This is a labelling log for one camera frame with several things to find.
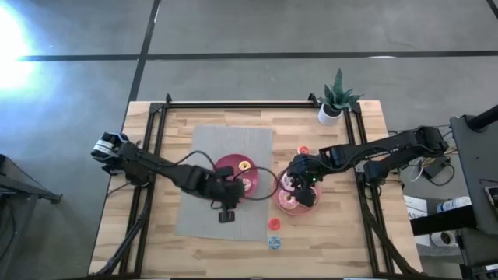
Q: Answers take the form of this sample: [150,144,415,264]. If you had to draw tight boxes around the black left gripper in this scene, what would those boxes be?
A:
[202,166,247,224]

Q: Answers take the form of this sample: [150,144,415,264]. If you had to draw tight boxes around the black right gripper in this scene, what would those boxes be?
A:
[286,153,322,208]

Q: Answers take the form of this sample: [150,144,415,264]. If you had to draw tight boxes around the white pink sprinkled donut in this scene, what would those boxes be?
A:
[280,172,296,192]

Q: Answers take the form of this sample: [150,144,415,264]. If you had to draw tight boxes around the salmon pink round plate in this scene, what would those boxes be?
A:
[271,169,323,217]

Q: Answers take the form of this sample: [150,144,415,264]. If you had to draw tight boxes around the grey woven table mat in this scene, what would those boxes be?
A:
[174,124,274,243]

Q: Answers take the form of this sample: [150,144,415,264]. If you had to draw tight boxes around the dark red round plate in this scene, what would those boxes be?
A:
[213,153,259,202]

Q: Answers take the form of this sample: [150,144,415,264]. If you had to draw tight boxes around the white plant pot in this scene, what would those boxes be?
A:
[317,103,344,127]

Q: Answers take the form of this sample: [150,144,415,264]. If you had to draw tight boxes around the green artificial plant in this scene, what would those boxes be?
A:
[318,68,365,114]

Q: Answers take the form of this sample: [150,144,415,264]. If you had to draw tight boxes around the white printed paper box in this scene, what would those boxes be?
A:
[403,194,429,221]

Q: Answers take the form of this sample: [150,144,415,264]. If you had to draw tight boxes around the black power adapter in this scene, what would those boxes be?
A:
[422,156,449,180]

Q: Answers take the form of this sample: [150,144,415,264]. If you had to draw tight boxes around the black shelf board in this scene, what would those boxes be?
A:
[410,215,479,236]

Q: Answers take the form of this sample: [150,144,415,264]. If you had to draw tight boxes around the white tape roll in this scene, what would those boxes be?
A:
[430,230,457,248]

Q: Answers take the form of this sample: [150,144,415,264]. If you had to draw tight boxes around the white bottle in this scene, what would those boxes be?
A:
[436,196,473,214]

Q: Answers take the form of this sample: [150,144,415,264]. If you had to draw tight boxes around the grey cart top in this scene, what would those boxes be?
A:
[449,114,498,236]

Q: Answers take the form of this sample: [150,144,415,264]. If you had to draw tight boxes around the black pole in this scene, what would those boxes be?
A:
[466,103,498,132]

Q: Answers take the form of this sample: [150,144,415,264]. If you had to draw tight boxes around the black side stand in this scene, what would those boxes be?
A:
[0,153,63,205]

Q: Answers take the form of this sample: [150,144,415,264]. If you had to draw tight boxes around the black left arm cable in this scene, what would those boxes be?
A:
[170,149,282,211]

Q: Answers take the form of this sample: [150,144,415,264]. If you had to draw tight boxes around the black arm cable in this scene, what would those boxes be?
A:
[170,149,282,211]
[278,147,390,184]

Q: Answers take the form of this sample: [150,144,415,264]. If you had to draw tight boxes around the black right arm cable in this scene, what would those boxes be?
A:
[278,147,390,184]

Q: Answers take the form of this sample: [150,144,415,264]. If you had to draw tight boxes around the black aluminium table frame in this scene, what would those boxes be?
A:
[91,93,421,279]

